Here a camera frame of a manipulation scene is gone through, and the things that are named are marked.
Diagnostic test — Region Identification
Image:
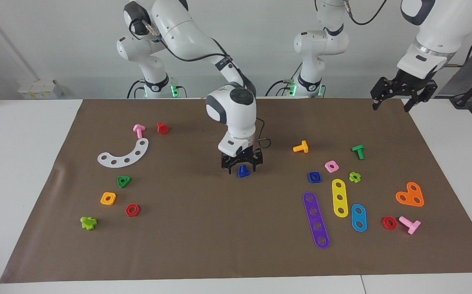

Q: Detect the brown paper table mat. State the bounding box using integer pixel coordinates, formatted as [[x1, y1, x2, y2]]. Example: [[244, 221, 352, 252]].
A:
[[0, 97, 472, 283]]

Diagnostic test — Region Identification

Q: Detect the purple four-hole strip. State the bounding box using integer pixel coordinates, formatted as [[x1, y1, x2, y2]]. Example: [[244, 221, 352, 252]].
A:
[[302, 192, 330, 249]]

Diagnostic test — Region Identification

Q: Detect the yellow three-hole strip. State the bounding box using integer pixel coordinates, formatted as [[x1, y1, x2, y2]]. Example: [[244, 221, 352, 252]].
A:
[[332, 178, 349, 218]]

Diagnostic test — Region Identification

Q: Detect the orange three-hole corner plate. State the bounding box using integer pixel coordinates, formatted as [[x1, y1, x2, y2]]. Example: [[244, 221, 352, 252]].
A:
[[395, 182, 425, 207]]

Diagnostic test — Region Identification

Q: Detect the white curved five-hole plate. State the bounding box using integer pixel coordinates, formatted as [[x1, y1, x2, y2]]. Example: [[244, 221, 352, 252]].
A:
[[97, 138, 149, 168]]

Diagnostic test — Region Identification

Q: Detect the light blue two-hole strip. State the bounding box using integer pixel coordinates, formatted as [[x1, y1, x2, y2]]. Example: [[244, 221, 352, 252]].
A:
[[350, 204, 368, 233]]

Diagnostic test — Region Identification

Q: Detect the white box with yellow labels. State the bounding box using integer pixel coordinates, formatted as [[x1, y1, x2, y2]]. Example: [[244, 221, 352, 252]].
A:
[[18, 80, 63, 99]]

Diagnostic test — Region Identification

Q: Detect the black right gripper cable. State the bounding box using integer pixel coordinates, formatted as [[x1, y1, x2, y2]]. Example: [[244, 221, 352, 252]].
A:
[[130, 16, 272, 148]]

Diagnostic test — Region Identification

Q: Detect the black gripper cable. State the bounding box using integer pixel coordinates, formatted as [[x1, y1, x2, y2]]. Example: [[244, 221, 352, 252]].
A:
[[130, 16, 272, 148], [343, 0, 472, 70]]

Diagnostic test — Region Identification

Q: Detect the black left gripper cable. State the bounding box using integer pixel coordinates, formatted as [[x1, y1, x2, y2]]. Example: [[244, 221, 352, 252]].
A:
[[343, 0, 472, 70]]

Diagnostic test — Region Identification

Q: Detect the black left base cable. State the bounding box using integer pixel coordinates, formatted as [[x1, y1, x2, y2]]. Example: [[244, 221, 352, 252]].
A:
[[265, 78, 291, 97]]

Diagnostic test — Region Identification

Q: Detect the black base cable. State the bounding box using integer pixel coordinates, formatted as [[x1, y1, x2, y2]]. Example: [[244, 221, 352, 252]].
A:
[[265, 78, 291, 97], [128, 79, 144, 99]]

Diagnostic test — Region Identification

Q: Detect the black right base cable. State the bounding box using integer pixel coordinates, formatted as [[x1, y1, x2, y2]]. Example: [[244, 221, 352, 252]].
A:
[[128, 79, 144, 99]]

